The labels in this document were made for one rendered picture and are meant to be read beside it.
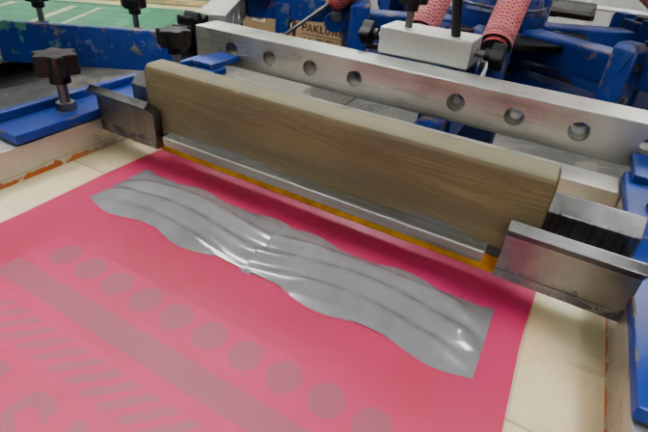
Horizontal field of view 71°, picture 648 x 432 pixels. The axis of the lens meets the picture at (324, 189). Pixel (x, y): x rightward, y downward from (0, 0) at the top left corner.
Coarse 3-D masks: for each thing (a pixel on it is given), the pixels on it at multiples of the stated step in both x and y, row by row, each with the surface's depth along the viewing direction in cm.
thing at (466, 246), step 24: (168, 144) 45; (192, 144) 44; (240, 168) 42; (264, 168) 41; (312, 192) 38; (336, 192) 38; (360, 216) 37; (384, 216) 36; (408, 216) 36; (432, 240) 35; (456, 240) 34
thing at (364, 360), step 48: (336, 240) 39; (384, 240) 40; (240, 288) 33; (480, 288) 35; (288, 336) 30; (336, 336) 30; (384, 336) 31; (384, 384) 27; (432, 384) 28; (480, 384) 28
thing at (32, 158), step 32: (96, 128) 49; (0, 160) 41; (32, 160) 44; (64, 160) 47; (544, 160) 48; (576, 192) 45; (608, 192) 43; (608, 320) 33; (608, 352) 30; (608, 384) 28; (608, 416) 26
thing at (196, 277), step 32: (160, 160) 49; (96, 192) 43; (224, 192) 45; (256, 192) 45; (0, 224) 38; (32, 224) 38; (64, 224) 38; (96, 224) 39; (128, 224) 39; (288, 224) 41; (0, 256) 34; (128, 256) 36; (160, 256) 36; (192, 256) 36; (192, 288) 33
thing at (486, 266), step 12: (180, 156) 49; (192, 156) 48; (216, 168) 47; (252, 180) 45; (276, 192) 44; (288, 192) 43; (312, 204) 42; (324, 204) 42; (348, 216) 41; (372, 228) 40; (384, 228) 39; (408, 240) 39; (420, 240) 38; (444, 252) 37; (480, 264) 36; (492, 264) 36
